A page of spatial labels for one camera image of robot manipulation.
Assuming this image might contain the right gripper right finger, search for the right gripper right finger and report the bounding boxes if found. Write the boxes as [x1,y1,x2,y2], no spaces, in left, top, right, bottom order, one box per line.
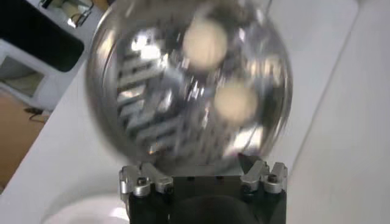
[237,153,289,195]

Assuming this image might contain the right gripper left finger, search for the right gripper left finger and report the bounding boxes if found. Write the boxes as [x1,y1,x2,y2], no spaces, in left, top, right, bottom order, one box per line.
[118,162,174,202]

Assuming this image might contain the white steamed baozi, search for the white steamed baozi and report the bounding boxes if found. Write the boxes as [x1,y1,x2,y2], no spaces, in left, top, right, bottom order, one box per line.
[213,80,260,124]
[182,18,229,69]

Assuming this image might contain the glass lid with white handle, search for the glass lid with white handle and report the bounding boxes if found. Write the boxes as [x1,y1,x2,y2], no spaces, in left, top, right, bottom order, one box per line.
[39,0,94,29]

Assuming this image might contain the stainless steel steamer basket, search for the stainless steel steamer basket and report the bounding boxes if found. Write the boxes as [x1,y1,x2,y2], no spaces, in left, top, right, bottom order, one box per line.
[85,0,293,177]

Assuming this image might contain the white round plate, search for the white round plate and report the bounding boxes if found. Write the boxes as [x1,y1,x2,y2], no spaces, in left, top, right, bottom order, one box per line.
[41,194,132,224]

